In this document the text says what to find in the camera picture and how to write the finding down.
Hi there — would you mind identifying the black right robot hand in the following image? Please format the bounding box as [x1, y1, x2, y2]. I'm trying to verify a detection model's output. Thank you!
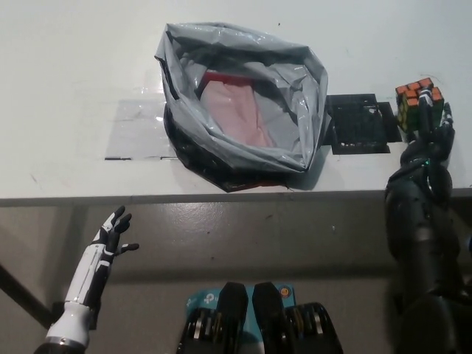
[400, 83, 457, 174]

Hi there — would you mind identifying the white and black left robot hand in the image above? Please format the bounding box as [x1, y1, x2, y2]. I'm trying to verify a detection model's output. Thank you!
[63, 205, 141, 313]

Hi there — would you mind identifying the rubik's cube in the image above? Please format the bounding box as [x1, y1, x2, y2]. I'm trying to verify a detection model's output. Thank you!
[395, 78, 444, 133]

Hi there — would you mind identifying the grey plastic bag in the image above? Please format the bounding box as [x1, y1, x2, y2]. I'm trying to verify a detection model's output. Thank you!
[153, 22, 330, 193]

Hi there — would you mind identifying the red item in bag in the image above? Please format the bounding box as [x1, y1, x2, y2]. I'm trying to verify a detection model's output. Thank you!
[201, 71, 251, 89]

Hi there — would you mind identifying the black diagonal table brace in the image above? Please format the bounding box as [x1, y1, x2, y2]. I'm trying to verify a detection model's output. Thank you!
[0, 262, 56, 327]

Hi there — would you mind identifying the clear tape patch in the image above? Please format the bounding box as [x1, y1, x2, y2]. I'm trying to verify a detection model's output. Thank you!
[105, 86, 178, 162]

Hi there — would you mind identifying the pink cloth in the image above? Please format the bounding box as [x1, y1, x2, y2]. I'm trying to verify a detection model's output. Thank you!
[201, 80, 276, 148]

